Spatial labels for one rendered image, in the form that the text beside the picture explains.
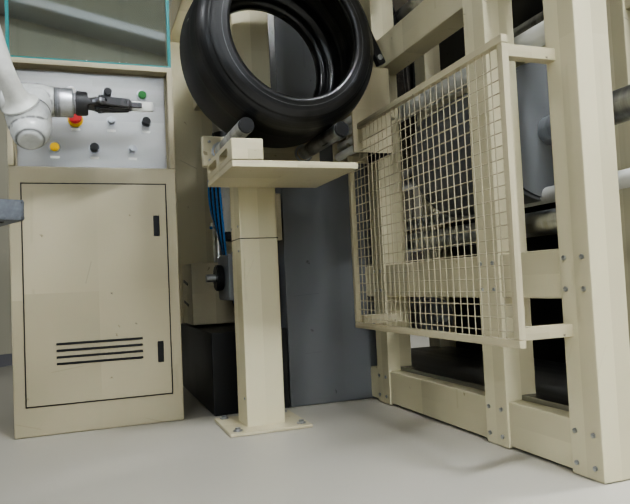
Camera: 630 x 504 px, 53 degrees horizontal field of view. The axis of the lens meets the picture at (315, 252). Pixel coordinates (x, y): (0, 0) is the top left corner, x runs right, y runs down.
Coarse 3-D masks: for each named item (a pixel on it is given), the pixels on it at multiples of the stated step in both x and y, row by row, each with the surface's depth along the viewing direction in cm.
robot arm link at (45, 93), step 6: (24, 84) 191; (30, 84) 192; (36, 84) 193; (0, 90) 189; (30, 90) 189; (36, 90) 190; (42, 90) 191; (48, 90) 192; (0, 96) 188; (42, 96) 189; (48, 96) 191; (54, 96) 195; (0, 102) 188; (48, 102) 190; (54, 102) 194; (0, 108) 190; (54, 108) 193; (54, 114) 195
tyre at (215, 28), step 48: (240, 0) 202; (288, 0) 208; (336, 0) 199; (192, 48) 175; (336, 48) 211; (192, 96) 190; (240, 96) 173; (288, 96) 176; (336, 96) 182; (288, 144) 195
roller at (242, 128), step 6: (240, 120) 172; (246, 120) 172; (234, 126) 176; (240, 126) 171; (246, 126) 172; (252, 126) 172; (228, 132) 185; (234, 132) 177; (240, 132) 173; (246, 132) 172; (228, 138) 184; (222, 144) 192; (216, 150) 200
